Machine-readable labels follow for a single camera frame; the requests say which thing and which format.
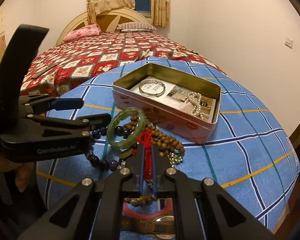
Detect dark purple bead bracelet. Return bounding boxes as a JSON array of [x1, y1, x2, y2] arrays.
[[84, 126, 133, 172]]

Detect pink bangle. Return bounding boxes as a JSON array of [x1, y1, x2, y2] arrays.
[[122, 200, 173, 220]]

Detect gold metal bead chain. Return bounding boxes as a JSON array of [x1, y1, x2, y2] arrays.
[[167, 152, 184, 168]]

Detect brown leather strap watch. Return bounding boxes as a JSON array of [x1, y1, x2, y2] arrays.
[[121, 215, 175, 239]]

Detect brown wooden bead necklace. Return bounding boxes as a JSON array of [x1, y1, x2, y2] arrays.
[[123, 115, 186, 158]]

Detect red knot tassel charm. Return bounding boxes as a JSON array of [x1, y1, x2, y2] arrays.
[[138, 129, 153, 181]]

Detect green jade bangle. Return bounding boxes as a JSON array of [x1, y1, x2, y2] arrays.
[[107, 107, 146, 149]]

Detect silver wire bangle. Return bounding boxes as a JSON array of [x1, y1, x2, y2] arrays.
[[138, 79, 166, 98]]

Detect white pearl necklace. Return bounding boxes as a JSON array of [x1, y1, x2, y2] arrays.
[[187, 91, 206, 120]]

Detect dark remote on bed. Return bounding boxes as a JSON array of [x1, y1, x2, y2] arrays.
[[31, 64, 57, 80]]

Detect red patterned bedspread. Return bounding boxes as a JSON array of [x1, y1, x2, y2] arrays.
[[20, 32, 218, 96]]

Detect pink metal tin box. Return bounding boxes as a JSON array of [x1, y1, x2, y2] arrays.
[[112, 63, 222, 144]]

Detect blue plaid table cloth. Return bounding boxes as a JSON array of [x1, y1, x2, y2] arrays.
[[48, 57, 300, 231]]

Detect pink pillow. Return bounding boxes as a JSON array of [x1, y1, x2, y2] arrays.
[[63, 24, 101, 42]]

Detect cream wooden headboard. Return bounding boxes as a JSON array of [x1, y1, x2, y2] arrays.
[[56, 8, 152, 46]]

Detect striped pillow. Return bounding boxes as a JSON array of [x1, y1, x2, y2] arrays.
[[116, 22, 158, 33]]

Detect beads on bed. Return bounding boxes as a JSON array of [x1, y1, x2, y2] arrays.
[[178, 46, 198, 55]]

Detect right beige curtain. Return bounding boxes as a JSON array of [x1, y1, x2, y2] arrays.
[[151, 0, 170, 27]]

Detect white wall switch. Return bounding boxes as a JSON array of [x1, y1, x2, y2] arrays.
[[285, 38, 294, 49]]

